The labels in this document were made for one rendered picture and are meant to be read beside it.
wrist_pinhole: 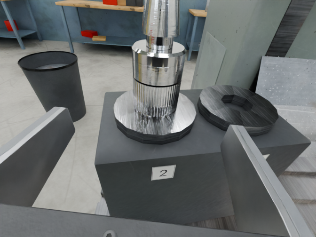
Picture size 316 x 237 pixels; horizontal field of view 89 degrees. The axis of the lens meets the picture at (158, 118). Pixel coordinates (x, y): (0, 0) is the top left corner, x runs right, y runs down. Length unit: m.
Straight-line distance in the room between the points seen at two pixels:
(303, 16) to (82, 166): 1.53
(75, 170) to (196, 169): 1.41
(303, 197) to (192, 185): 0.29
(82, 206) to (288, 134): 1.29
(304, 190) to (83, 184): 1.30
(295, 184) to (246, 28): 0.41
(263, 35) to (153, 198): 0.53
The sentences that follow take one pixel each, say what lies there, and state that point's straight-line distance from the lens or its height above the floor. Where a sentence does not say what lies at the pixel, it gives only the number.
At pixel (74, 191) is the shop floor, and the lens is 1.44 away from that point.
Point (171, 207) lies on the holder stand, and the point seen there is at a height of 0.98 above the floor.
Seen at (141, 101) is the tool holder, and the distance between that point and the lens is 0.15.
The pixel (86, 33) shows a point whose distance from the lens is 4.33.
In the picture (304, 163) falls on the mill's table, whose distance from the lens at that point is 0.53.
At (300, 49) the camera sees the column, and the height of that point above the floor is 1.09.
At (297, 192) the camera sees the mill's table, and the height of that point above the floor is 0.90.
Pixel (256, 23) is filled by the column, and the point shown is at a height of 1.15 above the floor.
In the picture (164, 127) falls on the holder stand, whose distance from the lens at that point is 0.15.
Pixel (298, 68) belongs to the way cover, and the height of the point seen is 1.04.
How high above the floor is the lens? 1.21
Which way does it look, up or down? 39 degrees down
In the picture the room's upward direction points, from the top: 5 degrees clockwise
